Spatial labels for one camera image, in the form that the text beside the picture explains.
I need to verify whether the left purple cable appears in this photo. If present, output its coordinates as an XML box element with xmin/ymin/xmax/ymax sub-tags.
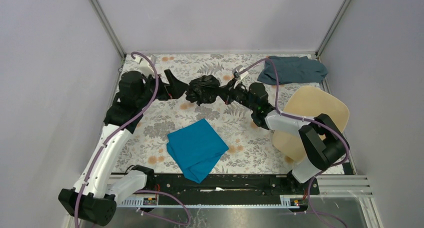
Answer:
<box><xmin>74</xmin><ymin>51</ymin><xmax>193</xmax><ymax>228</ymax></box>

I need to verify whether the dark teal crumpled cloth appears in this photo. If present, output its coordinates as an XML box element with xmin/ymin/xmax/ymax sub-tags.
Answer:
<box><xmin>257</xmin><ymin>56</ymin><xmax>328</xmax><ymax>86</ymax></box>

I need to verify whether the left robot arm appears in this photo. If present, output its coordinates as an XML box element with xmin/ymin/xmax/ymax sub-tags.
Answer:
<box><xmin>58</xmin><ymin>69</ymin><xmax>188</xmax><ymax>227</ymax></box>

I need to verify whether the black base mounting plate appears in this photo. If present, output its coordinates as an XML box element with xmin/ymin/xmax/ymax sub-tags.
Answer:
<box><xmin>136</xmin><ymin>173</ymin><xmax>320</xmax><ymax>204</ymax></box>

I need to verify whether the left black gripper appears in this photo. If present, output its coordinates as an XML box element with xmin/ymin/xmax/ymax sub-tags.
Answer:
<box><xmin>136</xmin><ymin>69</ymin><xmax>189</xmax><ymax>108</ymax></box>

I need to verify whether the white slotted cable duct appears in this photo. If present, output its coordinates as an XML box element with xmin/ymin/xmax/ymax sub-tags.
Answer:
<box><xmin>117</xmin><ymin>195</ymin><xmax>308</xmax><ymax>210</ymax></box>

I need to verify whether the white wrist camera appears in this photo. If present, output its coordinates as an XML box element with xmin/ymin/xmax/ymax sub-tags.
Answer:
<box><xmin>232</xmin><ymin>65</ymin><xmax>249</xmax><ymax>87</ymax></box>
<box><xmin>134</xmin><ymin>56</ymin><xmax>154</xmax><ymax>77</ymax></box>

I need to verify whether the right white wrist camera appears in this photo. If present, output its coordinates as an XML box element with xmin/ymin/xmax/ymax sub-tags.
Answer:
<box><xmin>232</xmin><ymin>65</ymin><xmax>249</xmax><ymax>87</ymax></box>

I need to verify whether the bright blue folded cloth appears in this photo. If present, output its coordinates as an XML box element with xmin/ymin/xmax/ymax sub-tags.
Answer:
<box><xmin>166</xmin><ymin>119</ymin><xmax>229</xmax><ymax>184</ymax></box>

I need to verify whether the beige plastic trash bin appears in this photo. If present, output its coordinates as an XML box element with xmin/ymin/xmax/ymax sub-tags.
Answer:
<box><xmin>271</xmin><ymin>85</ymin><xmax>351</xmax><ymax>164</ymax></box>

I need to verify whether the floral patterned table mat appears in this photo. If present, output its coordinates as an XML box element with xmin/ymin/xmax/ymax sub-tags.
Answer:
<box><xmin>93</xmin><ymin>53</ymin><xmax>346</xmax><ymax>175</ymax></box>

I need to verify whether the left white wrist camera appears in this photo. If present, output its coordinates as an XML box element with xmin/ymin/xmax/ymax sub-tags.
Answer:
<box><xmin>134</xmin><ymin>56</ymin><xmax>154</xmax><ymax>77</ymax></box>

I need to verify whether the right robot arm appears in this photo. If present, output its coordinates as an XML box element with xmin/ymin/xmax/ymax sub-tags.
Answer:
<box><xmin>217</xmin><ymin>82</ymin><xmax>350</xmax><ymax>194</ymax></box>

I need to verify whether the black trash bag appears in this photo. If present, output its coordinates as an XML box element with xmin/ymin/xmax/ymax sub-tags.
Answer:
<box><xmin>185</xmin><ymin>74</ymin><xmax>221</xmax><ymax>106</ymax></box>

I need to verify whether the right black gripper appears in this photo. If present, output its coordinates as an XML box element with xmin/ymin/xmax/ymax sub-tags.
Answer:
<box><xmin>213</xmin><ymin>77</ymin><xmax>257</xmax><ymax>112</ymax></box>

